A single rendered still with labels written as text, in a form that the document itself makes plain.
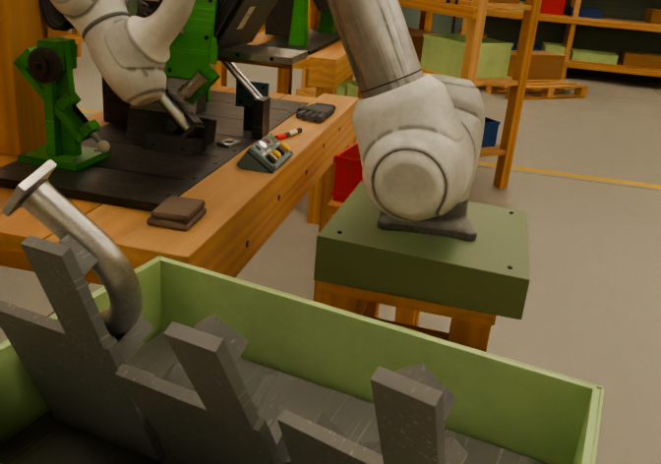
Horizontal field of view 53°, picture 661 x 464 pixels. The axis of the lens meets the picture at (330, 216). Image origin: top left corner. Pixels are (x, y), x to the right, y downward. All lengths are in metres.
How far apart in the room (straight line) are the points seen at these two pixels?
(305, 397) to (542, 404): 0.29
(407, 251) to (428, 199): 0.20
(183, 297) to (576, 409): 0.54
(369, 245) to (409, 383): 0.72
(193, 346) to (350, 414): 0.43
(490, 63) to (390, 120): 3.51
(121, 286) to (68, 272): 0.06
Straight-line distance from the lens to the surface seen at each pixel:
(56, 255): 0.58
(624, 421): 2.56
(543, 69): 8.81
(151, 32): 1.32
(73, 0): 1.36
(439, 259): 1.13
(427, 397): 0.42
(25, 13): 1.74
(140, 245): 1.19
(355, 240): 1.15
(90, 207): 1.41
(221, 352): 0.48
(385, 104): 0.99
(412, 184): 0.95
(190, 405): 0.60
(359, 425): 0.87
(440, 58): 4.47
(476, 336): 1.22
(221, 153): 1.70
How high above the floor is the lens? 1.39
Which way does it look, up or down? 21 degrees down
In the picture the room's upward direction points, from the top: 5 degrees clockwise
